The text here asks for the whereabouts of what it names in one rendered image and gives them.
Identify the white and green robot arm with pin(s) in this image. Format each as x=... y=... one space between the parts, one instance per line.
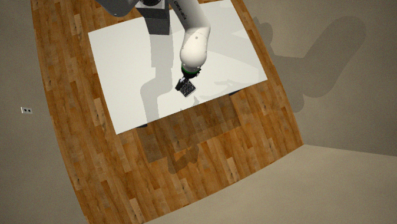
x=196 y=25

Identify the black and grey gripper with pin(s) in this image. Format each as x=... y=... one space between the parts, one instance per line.
x=181 y=82

